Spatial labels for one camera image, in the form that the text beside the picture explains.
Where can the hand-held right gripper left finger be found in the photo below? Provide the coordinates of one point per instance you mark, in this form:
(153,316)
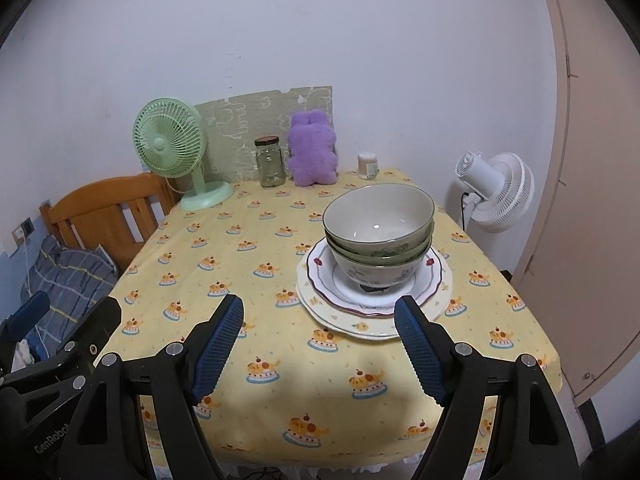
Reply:
(217,355)

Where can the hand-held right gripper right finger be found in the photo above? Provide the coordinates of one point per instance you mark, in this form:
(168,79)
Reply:
(422,355)

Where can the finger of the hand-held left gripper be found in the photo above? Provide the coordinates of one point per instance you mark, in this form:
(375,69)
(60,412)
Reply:
(105,315)
(32,307)

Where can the large scalloped yellow-flower plate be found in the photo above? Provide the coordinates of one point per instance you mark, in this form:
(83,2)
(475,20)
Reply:
(350,330)

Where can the floral ceramic bowl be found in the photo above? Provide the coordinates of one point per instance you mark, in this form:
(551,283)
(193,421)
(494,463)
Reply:
(350,252)
(375,210)
(370,272)

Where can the white red-rimmed plate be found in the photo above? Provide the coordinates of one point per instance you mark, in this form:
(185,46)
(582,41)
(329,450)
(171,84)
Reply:
(325,280)

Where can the blue plaid pillow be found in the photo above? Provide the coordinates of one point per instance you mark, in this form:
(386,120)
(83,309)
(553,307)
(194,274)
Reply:
(70,280)

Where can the white crumpled tissue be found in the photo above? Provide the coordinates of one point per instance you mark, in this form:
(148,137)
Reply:
(22,355)

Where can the yellow printed tablecloth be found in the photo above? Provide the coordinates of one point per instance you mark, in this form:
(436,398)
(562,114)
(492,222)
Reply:
(280,360)

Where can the wooden bed headboard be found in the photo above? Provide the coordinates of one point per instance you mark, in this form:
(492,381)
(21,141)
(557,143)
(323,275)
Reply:
(95,215)

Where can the black floor object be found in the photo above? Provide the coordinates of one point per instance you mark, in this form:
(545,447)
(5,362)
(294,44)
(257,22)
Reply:
(506,275)

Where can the white standing fan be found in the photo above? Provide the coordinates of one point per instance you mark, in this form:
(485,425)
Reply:
(500,190)

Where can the green desk fan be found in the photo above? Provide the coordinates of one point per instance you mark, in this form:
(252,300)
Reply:
(165,140)

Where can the cotton swab container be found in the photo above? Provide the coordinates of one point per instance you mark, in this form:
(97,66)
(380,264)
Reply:
(367,166)

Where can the glass jar with lid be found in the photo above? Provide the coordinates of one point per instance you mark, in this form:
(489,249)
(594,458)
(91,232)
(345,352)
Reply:
(270,165)

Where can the purple plush toy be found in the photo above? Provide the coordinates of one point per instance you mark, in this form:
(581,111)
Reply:
(312,150)

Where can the beige door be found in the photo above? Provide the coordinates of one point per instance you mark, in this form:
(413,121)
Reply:
(600,210)

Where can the wall socket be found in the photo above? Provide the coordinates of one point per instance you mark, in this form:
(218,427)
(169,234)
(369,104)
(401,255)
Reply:
(25,227)

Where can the green patterned wall mat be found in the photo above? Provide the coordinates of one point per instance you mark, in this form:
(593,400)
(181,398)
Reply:
(240,115)

